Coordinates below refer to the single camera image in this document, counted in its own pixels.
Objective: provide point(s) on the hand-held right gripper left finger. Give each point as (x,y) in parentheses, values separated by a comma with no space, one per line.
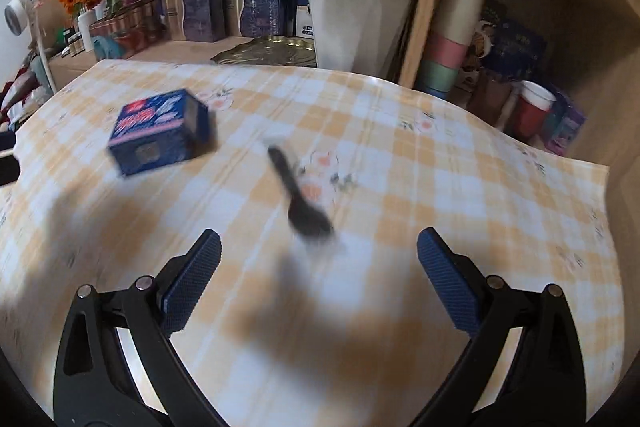
(192,279)

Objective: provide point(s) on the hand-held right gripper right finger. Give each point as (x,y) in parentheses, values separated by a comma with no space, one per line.
(447,279)

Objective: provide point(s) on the black plastic spoon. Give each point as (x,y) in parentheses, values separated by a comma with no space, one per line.
(305,212)

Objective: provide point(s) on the small blue printed box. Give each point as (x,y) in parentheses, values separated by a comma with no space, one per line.
(155,132)

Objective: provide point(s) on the orange checked floral tablecloth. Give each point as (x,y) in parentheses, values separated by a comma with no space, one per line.
(425,187)

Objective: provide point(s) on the red paper cup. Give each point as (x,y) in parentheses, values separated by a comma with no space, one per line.
(530,117)

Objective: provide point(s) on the brown glass cup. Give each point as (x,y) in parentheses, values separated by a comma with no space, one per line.
(490,102)

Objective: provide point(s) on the light blue purple box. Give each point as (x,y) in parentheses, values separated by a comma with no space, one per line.
(565,127)

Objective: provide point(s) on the wooden sideboard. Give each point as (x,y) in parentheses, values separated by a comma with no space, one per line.
(175,52)

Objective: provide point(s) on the dark blue snack packet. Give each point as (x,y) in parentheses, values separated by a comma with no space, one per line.
(482,42)

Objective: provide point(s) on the gold embossed tray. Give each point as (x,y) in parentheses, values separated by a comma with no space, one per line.
(270,49)

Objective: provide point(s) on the stack of pastel paper cups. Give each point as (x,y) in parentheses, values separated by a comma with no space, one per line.
(450,32)

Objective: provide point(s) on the pile of printed cloth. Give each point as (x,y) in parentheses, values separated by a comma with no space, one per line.
(22,97)

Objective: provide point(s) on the woven print planter box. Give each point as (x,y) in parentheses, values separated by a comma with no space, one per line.
(125,32)

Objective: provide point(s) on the gold and blue gift box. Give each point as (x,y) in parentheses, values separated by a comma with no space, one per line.
(260,7)
(195,14)

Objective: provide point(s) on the white ribbed vase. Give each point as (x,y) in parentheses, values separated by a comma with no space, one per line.
(86,32)

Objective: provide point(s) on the white faceted vase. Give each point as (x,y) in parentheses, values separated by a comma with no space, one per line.
(360,22)

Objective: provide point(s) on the white and blue box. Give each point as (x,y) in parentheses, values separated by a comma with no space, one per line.
(304,24)

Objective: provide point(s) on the white desk fan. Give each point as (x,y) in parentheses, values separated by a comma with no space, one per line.
(17,14)

